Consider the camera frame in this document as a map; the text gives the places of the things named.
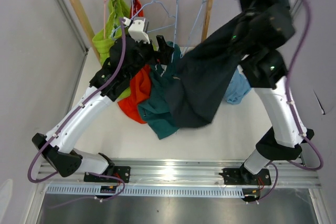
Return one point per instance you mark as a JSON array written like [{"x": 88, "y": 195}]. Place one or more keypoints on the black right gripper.
[{"x": 269, "y": 0}]

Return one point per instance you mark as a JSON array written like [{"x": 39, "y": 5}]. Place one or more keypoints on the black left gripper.
[{"x": 163, "y": 56}]

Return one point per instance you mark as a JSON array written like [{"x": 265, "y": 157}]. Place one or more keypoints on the dark navy shorts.
[{"x": 202, "y": 78}]

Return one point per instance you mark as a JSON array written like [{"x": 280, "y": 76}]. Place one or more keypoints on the teal shorts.
[{"x": 155, "y": 110}]

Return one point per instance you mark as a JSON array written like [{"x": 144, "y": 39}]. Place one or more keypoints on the orange shorts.
[{"x": 140, "y": 89}]

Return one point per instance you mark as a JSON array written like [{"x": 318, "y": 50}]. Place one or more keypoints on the light blue shorts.
[{"x": 237, "y": 89}]

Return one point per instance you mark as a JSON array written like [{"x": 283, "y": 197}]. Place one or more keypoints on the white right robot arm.
[{"x": 263, "y": 27}]

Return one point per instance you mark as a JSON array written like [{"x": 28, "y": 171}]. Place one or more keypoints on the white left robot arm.
[{"x": 126, "y": 58}]

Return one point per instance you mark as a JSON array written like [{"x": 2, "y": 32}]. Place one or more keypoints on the lime green shorts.
[{"x": 105, "y": 39}]

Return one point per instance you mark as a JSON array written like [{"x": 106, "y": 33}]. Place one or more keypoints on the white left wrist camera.
[{"x": 137, "y": 29}]

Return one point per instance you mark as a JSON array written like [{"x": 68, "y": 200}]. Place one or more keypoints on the pink wire hanger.
[{"x": 105, "y": 19}]

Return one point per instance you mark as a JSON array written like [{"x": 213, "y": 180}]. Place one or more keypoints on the aluminium mounting rail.
[{"x": 174, "y": 178}]

